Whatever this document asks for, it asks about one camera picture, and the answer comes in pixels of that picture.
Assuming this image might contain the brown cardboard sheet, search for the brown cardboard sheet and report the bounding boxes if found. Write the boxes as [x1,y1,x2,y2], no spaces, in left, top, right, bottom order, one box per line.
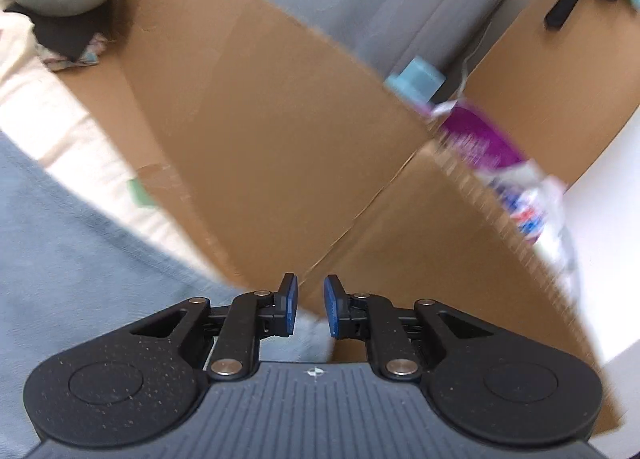
[55,0,627,436]

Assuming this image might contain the detergent bottle with blue cap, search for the detergent bottle with blue cap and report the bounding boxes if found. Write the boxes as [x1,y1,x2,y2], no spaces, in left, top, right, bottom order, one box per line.
[384,56,447,108]

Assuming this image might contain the blue denim jeans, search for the blue denim jeans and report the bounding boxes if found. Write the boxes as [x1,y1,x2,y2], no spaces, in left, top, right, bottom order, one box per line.
[0,131,337,459]

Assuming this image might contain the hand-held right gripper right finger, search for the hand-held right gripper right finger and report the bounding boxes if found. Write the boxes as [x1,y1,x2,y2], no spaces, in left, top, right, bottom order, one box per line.
[323,274,496,381]

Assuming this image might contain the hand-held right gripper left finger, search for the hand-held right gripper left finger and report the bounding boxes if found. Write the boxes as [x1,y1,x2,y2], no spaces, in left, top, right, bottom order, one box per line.
[130,273,300,381]

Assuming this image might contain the cream bear print blanket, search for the cream bear print blanket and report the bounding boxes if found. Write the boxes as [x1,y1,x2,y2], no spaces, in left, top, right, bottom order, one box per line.
[0,14,243,286]

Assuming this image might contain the tall cardboard box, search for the tall cardboard box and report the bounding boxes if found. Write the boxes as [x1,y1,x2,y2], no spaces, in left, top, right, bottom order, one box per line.
[459,0,640,186]

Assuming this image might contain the purple packet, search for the purple packet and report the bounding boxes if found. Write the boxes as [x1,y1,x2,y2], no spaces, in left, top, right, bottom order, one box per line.
[429,99,529,176]

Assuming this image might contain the black cloth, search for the black cloth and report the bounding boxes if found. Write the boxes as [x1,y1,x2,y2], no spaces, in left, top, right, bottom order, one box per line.
[5,3,112,62]

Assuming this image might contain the white printed packet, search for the white printed packet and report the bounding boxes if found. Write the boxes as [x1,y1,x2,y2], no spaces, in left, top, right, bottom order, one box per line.
[475,164,582,291]

